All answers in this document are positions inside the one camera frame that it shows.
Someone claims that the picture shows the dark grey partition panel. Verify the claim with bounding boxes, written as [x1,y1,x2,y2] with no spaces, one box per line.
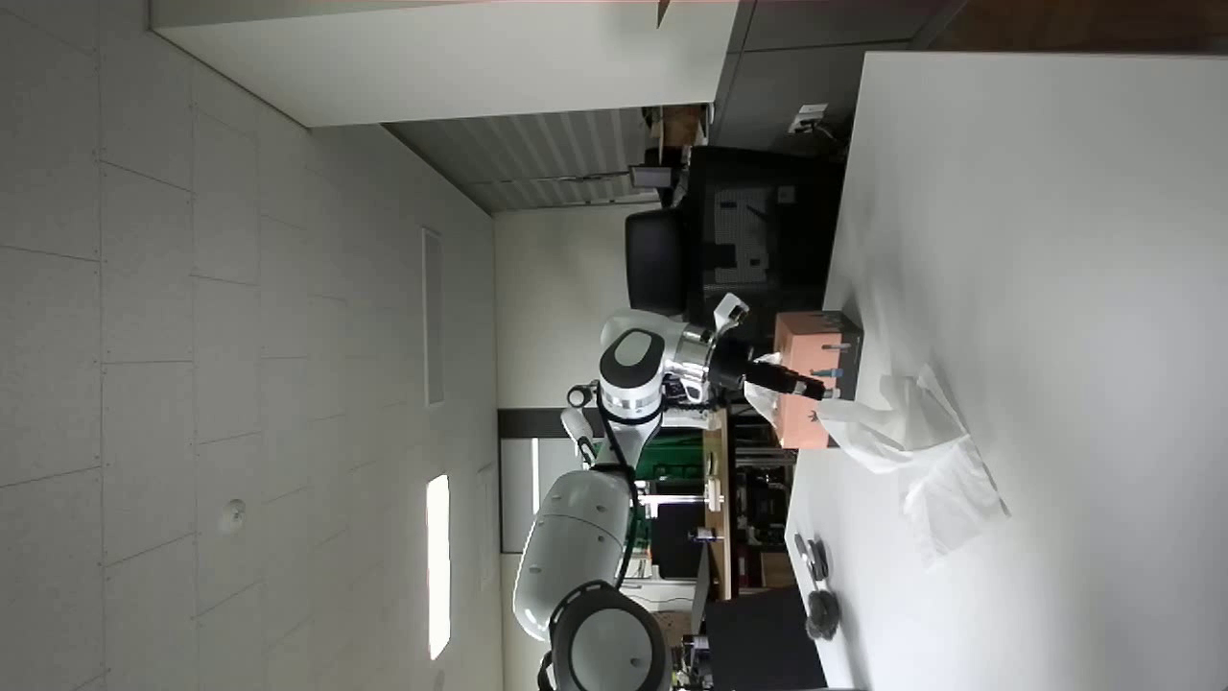
[711,0,975,145]

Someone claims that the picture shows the bright narrow window strip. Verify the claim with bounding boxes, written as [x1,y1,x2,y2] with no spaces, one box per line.
[423,474,455,666]

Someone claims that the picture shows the black box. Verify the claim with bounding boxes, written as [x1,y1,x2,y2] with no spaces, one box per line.
[697,589,830,691]

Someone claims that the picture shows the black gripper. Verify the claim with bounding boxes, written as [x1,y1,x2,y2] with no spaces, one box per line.
[707,325,830,405]

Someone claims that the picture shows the flat white tissue sheet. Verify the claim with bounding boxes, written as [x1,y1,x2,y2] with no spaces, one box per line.
[896,438,1013,570]

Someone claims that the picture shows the wooden shelf board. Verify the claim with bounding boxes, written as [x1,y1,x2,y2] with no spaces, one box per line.
[697,405,735,605]

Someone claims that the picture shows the white pulled tissue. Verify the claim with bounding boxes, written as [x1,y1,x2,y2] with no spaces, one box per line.
[743,370,975,480]

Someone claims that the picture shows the orange tissue box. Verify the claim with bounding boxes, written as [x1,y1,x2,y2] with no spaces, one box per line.
[766,306,865,453]

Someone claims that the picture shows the small dark object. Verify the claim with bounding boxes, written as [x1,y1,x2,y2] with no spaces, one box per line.
[789,534,832,579]

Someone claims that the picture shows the green item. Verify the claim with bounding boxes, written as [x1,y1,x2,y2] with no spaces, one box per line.
[631,430,707,493]

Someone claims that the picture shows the black office chair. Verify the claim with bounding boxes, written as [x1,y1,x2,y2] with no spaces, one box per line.
[620,141,849,330]

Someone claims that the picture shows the brown cardboard boxes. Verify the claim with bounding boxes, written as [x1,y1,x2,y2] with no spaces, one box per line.
[642,105,714,154]

